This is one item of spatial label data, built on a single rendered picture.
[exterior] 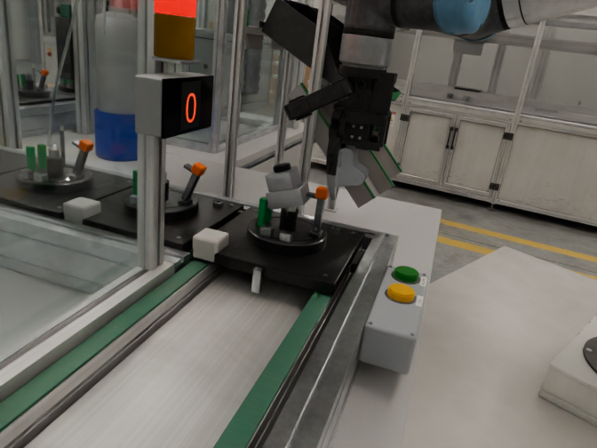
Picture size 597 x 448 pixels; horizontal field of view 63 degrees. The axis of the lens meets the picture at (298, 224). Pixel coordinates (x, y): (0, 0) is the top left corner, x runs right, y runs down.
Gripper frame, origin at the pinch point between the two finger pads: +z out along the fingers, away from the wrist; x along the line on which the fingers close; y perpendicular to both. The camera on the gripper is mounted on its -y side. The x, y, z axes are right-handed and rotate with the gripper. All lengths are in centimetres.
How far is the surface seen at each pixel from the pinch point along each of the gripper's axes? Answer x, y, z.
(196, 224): -3.0, -22.7, 10.3
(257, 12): 114, -64, -30
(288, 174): -2.3, -6.9, -2.0
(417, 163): 407, -7, 78
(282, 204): -2.1, -7.3, 3.2
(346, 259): -2.1, 4.9, 10.3
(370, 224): 47, 2, 21
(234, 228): -0.9, -16.1, 10.3
